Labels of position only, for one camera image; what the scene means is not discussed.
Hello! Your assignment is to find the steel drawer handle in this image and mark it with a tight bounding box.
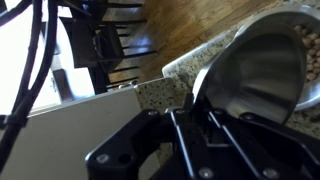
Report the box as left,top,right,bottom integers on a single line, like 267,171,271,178
118,79,140,90

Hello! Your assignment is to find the light wooden base cabinet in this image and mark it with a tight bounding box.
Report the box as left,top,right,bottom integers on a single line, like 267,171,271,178
0,87,162,180

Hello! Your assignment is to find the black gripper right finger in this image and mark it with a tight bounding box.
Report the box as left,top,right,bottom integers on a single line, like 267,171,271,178
195,99,320,180

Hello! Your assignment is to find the pile of chickpeas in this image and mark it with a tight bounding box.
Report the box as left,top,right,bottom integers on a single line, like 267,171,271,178
293,23,320,83

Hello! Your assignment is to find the dark wooden chair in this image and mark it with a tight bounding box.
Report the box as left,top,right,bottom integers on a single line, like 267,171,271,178
58,16,158,70
87,64,141,96
68,0,148,25

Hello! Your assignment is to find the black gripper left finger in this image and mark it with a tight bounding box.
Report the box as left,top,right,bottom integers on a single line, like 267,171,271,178
84,92,214,180

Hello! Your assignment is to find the black cable bundle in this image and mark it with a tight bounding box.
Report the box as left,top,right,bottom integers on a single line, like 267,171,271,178
0,0,59,171

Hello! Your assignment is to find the steel receiving bowl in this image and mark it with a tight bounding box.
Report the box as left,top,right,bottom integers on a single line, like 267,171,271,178
234,3,320,113

